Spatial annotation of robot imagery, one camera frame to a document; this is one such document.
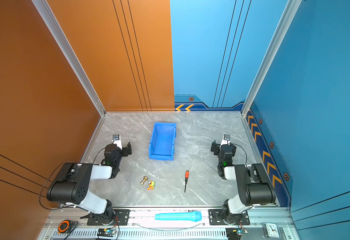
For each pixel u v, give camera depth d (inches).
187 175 34.2
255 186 18.6
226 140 31.1
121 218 29.0
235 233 27.7
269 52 33.8
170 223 29.1
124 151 33.5
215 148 33.5
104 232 28.0
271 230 26.9
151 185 32.0
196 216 27.9
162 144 40.7
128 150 34.1
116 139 31.8
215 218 28.5
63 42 31.9
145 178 33.3
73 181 18.3
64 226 27.0
